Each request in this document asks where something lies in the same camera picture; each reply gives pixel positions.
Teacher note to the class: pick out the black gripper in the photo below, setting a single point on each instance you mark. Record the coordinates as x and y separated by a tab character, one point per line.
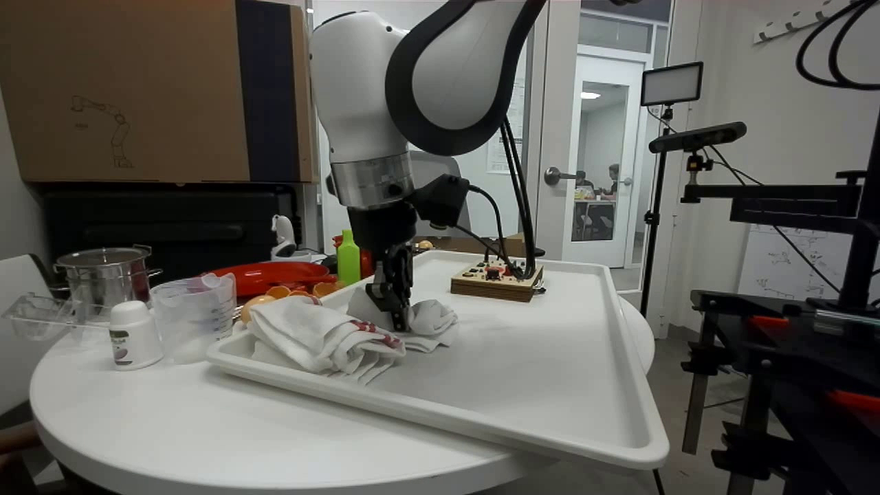
384	228

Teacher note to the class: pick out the white towel with red stripe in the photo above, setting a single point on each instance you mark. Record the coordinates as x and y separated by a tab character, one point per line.
429	319

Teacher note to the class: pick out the white towel with red print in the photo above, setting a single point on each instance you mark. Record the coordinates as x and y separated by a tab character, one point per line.
298	333

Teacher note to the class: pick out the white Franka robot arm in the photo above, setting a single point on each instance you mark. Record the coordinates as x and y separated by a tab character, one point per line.
357	92

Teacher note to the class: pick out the wooden busy board with knobs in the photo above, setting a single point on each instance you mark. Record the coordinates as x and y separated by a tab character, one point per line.
496	286

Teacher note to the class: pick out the white kettle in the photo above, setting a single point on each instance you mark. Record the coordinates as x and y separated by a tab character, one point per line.
285	238

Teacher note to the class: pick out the red bowl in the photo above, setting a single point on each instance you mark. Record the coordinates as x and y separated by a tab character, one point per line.
276	275

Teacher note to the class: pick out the orange food pieces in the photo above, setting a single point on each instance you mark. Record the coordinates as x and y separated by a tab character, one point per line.
276	299

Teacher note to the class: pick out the large white plastic tray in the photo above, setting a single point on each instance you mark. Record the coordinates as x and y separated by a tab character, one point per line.
513	367

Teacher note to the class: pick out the clear plastic measuring cup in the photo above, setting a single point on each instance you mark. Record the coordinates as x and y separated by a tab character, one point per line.
192	318

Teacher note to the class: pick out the black cabinet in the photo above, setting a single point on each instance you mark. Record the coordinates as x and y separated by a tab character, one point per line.
165	228

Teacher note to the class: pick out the white glass panel door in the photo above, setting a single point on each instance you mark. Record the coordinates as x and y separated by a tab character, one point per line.
601	154

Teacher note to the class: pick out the small white pill bottle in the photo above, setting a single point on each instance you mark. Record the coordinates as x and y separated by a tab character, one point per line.
135	336

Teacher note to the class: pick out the black light stand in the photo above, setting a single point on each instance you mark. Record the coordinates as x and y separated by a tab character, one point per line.
656	211

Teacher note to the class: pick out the large flat cardboard sheet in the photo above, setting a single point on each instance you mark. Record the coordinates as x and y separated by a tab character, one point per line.
118	92

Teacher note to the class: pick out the black LED light panel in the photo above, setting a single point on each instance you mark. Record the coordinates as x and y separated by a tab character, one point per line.
671	83

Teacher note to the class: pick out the clear glass bowl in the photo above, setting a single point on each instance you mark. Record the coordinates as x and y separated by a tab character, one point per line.
40	319

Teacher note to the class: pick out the black clamp with orange grip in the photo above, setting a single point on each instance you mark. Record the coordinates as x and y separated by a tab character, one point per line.
854	399
778	326

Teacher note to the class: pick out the white board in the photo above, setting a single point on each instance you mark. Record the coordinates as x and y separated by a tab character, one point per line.
797	264

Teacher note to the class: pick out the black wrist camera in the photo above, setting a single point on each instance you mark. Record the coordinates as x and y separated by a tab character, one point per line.
441	200

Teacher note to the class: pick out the black stereo bar camera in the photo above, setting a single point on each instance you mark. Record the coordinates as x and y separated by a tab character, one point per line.
696	138

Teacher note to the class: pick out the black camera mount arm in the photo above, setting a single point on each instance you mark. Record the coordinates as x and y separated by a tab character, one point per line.
778	200

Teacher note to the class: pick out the black vertical post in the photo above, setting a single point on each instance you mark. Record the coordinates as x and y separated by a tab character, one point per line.
865	228

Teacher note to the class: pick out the white wall hook rail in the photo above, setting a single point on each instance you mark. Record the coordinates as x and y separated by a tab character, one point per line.
806	17

